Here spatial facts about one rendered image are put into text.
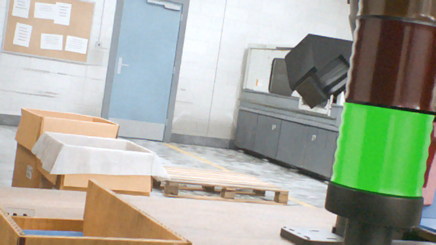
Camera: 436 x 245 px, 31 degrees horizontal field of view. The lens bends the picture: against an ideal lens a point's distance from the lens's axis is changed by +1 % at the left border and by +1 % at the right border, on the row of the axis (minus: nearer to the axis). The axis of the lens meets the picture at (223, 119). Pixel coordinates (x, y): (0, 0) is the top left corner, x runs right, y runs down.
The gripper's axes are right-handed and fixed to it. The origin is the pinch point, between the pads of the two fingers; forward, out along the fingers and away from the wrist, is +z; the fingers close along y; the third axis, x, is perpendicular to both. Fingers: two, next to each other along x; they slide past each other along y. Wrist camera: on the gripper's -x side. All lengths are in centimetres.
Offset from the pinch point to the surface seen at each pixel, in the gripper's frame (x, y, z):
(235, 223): 1.1, -35.7, -9.2
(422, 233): -4.4, 4.0, 4.7
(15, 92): 188, -932, -504
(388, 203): -27.7, 27.4, 11.7
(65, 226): -26.1, -20.8, -3.2
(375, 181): -28.2, 27.4, 10.8
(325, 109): 500, -651, -377
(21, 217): -30.5, -20.5, -3.8
